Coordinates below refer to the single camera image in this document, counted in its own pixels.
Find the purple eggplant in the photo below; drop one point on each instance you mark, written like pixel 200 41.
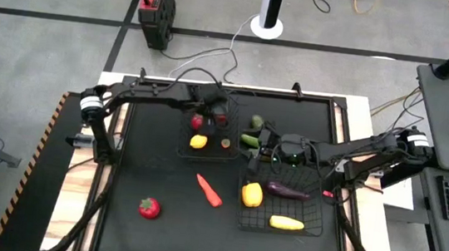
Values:
pixel 286 190

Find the dark red mango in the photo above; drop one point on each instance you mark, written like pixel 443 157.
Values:
pixel 221 119

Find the green avocado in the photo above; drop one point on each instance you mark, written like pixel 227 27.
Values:
pixel 256 121

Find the yellow bell pepper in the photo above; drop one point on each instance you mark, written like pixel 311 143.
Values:
pixel 252 194

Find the yellow lemon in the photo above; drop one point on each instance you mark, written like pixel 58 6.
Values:
pixel 198 141

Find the orange carrot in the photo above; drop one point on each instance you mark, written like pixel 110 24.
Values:
pixel 209 191

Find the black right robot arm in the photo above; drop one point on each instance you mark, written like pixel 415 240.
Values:
pixel 372 151

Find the green cucumber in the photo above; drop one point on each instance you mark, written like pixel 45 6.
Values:
pixel 249 140

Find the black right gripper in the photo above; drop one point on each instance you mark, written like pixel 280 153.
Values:
pixel 295 149

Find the white paper sheet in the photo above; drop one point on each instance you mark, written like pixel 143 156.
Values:
pixel 399 194

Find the dark green chili pepper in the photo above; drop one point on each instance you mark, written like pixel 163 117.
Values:
pixel 252 151

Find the small red clip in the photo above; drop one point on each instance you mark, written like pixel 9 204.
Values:
pixel 327 193

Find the white black pole stand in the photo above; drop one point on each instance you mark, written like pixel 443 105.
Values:
pixel 270 5

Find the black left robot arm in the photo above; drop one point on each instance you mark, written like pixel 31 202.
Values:
pixel 148 92

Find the black frame clamp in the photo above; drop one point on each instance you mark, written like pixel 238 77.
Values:
pixel 297 89
pixel 143 74

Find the red black battery box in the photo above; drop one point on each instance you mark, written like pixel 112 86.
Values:
pixel 157 14

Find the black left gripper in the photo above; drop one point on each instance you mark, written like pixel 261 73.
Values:
pixel 210 99

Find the red tomato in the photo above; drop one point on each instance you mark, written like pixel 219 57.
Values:
pixel 197 121
pixel 149 209

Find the black table edge frame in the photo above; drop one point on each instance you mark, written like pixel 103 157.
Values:
pixel 315 96

